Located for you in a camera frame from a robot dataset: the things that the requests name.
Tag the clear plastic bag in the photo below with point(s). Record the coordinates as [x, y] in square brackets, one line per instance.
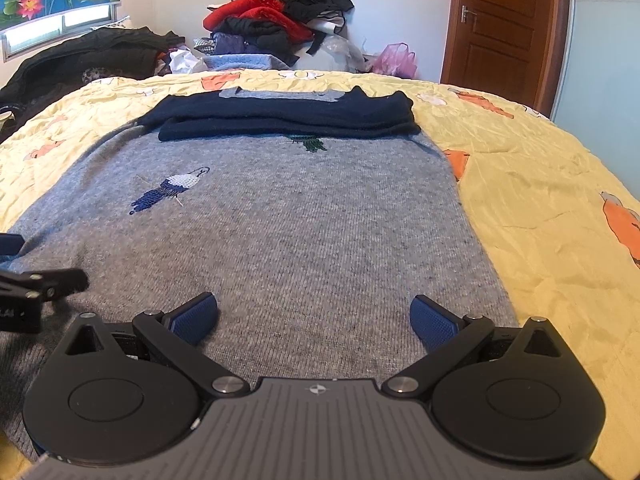
[335, 52]

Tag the black jacket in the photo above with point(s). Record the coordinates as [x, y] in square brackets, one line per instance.
[85, 57]

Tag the yellow printed blanket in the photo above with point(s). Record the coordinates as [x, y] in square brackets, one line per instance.
[550, 220]

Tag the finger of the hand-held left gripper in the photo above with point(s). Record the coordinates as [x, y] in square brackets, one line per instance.
[60, 282]
[10, 245]

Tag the pile of clothes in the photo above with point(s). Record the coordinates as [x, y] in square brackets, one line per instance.
[270, 15]

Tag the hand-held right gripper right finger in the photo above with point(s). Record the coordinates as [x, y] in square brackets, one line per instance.
[431, 324]

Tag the light blue knit sweater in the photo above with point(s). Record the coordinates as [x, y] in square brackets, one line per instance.
[245, 62]

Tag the window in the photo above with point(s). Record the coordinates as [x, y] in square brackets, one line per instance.
[75, 20]

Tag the brown wooden door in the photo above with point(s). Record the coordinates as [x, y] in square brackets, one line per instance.
[505, 45]

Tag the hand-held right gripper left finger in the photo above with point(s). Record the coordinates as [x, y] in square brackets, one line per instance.
[195, 321]

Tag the grey sweater with navy sleeves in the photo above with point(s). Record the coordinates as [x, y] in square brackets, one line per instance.
[300, 240]

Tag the white crumpled cloth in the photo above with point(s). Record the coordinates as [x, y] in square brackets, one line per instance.
[185, 62]

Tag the pink plastic bag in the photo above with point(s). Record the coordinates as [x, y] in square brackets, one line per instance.
[395, 62]

